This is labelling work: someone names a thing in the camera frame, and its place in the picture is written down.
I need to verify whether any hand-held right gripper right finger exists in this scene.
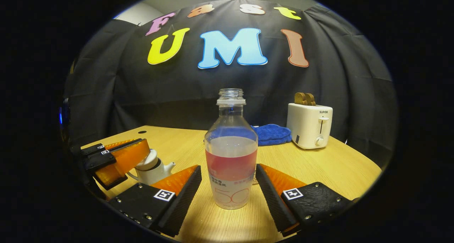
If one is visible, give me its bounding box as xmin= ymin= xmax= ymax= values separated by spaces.
xmin=255 ymin=164 xmax=355 ymax=237

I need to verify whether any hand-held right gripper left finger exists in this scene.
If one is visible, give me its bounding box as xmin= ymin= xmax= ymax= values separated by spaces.
xmin=106 ymin=165 xmax=203 ymax=237

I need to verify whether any white teacup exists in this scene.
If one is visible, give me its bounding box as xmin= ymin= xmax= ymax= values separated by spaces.
xmin=128 ymin=154 xmax=176 ymax=186

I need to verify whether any clear water bottle pink label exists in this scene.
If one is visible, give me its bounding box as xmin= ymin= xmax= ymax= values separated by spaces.
xmin=204 ymin=89 xmax=258 ymax=210

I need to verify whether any dark device with blue light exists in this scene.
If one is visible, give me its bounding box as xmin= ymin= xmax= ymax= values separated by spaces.
xmin=59 ymin=98 xmax=71 ymax=144

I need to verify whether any blue towel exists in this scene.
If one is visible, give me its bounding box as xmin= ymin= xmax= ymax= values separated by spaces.
xmin=251 ymin=124 xmax=292 ymax=146

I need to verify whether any white toaster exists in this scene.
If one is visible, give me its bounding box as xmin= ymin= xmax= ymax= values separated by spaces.
xmin=287 ymin=103 xmax=333 ymax=150

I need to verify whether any black backdrop cloth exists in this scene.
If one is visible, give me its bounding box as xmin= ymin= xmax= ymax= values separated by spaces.
xmin=64 ymin=0 xmax=398 ymax=165

